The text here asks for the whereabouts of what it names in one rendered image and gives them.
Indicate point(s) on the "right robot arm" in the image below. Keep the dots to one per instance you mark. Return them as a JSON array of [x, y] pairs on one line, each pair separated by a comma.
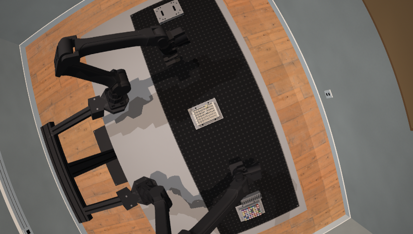
[[239, 188]]

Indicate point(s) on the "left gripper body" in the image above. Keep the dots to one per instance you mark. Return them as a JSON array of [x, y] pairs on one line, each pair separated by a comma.
[[166, 56]]

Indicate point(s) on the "white grid rack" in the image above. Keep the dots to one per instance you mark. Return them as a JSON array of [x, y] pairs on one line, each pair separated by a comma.
[[201, 117]]

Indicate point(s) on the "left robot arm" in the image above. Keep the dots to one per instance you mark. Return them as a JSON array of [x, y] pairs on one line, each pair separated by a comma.
[[67, 62]]

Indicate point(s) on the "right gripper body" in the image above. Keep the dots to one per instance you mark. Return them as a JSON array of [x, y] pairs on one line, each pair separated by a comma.
[[233, 167]]

